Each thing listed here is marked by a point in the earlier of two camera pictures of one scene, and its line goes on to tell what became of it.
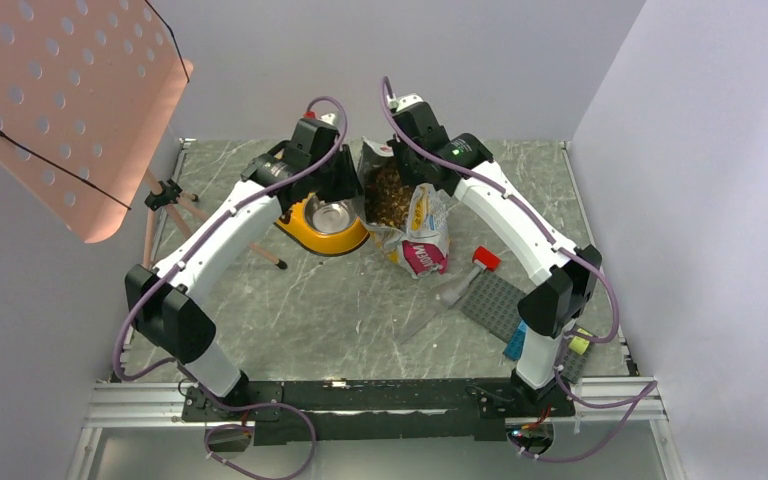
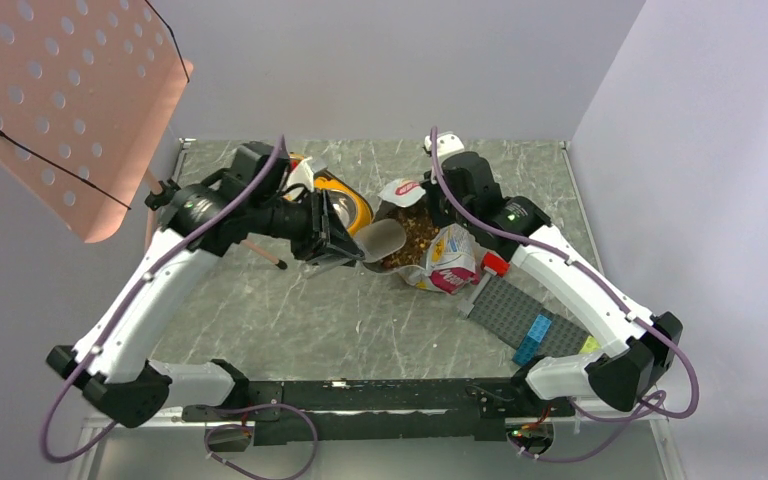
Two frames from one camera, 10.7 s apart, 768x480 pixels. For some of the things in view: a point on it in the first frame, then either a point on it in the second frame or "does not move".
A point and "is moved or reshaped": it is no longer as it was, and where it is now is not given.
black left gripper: [349, 186] -> [321, 242]
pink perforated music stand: [68, 100] does not move
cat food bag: [408, 226] is moved or reshaped
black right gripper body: [407, 161] -> [442, 211]
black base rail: [350, 412] does not move
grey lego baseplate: [494, 305] does not move
